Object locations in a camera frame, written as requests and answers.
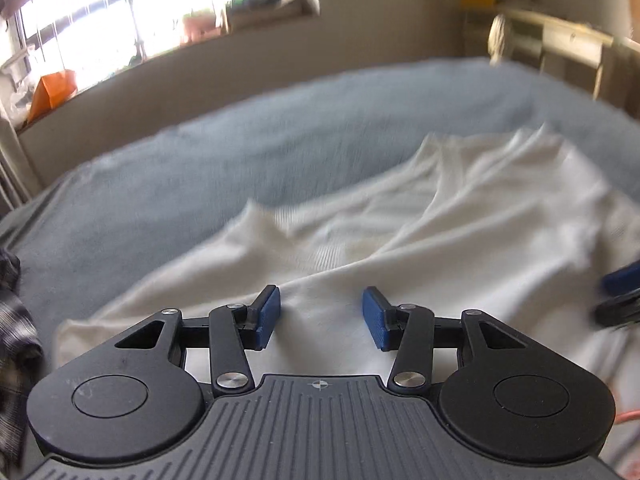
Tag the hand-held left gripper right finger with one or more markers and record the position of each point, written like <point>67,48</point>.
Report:
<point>375,317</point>

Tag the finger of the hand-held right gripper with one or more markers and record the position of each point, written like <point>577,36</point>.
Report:
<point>625,280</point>
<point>620,312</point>

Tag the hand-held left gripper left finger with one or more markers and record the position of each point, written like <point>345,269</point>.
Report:
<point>267,317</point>

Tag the white sweatshirt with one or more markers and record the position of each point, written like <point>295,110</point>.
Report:
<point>450,220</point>

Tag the grey bed blanket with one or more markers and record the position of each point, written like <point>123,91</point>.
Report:
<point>200,150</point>

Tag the cream desk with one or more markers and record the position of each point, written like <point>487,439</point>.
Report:
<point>570,45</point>

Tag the plaid shirt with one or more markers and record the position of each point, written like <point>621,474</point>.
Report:
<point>15,320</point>

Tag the carved bedpost finial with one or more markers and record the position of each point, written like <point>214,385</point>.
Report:
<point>498,37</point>

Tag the terracotta plant pot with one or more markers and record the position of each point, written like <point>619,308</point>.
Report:
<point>200,27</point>

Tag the orange bag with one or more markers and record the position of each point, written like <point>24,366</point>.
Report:
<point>52,95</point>

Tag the wooden planter with plants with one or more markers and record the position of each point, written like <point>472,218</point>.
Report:
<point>270,7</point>

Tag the window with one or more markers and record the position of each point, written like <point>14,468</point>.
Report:
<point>100,15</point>

